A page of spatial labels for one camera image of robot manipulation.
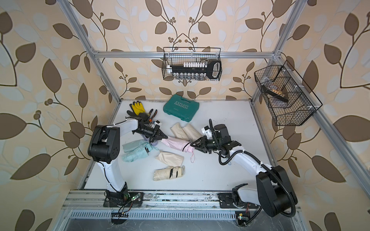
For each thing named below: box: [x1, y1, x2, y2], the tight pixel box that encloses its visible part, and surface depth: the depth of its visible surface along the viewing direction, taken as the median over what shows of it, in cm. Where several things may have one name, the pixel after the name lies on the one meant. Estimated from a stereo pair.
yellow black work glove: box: [126, 100, 149, 118], surface depth 114 cm
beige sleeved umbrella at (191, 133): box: [182, 123, 203, 143], surface depth 99 cm
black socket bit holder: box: [166, 59, 223, 80], surface depth 86 cm
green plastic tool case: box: [162, 93, 200, 123], surface depth 114 cm
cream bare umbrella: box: [153, 165, 186, 181], surface depth 81 cm
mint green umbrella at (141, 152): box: [121, 140, 159, 162], surface depth 91 cm
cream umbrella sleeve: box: [156, 151, 185, 167], surface depth 88 cm
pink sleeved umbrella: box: [161, 136, 196, 164], surface depth 82 cm
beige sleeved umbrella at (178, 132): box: [170, 122, 190, 142], surface depth 100 cm
